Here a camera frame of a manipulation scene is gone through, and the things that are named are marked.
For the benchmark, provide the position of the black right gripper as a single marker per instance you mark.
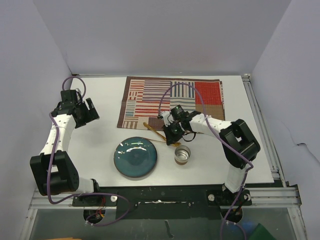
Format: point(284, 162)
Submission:
point(171, 138)

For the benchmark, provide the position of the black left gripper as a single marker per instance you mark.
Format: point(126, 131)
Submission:
point(91, 115)

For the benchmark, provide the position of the beige metal cup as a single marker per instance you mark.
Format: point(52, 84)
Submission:
point(182, 154)

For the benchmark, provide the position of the gold fork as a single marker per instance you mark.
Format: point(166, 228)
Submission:
point(153, 130)

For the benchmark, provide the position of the patchwork striped cloth placemat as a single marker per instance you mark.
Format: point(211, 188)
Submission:
point(143, 96)

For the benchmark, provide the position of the blue ceramic plate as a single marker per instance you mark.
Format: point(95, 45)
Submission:
point(135, 157)

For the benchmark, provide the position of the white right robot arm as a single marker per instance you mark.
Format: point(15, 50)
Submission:
point(239, 144)

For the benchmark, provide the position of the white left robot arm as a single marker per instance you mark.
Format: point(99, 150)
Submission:
point(53, 167)

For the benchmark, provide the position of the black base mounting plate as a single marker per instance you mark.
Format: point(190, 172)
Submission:
point(175, 202)

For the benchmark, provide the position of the blue object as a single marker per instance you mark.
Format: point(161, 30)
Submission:
point(248, 225)

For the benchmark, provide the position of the green object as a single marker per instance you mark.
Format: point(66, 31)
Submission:
point(261, 233)

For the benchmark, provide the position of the right side aluminium rail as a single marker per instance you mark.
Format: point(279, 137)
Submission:
point(282, 194)

